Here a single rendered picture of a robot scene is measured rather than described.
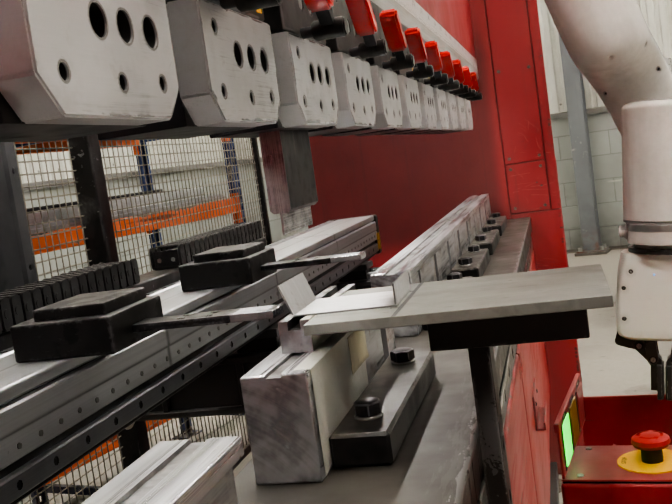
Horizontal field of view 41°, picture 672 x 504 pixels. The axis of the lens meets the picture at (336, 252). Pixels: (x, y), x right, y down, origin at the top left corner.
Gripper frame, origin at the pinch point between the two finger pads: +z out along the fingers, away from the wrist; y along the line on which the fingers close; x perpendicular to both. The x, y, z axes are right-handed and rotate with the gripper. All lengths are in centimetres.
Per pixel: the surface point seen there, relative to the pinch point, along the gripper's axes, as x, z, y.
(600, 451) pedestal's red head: -6.6, 6.6, -6.6
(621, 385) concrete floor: 294, 87, -26
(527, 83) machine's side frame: 189, -42, -45
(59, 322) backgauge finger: -36, -13, -54
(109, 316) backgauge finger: -35, -14, -49
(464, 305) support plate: -31.3, -14.8, -15.3
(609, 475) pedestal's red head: -13.8, 6.5, -5.1
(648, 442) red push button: -11.6, 3.4, -1.3
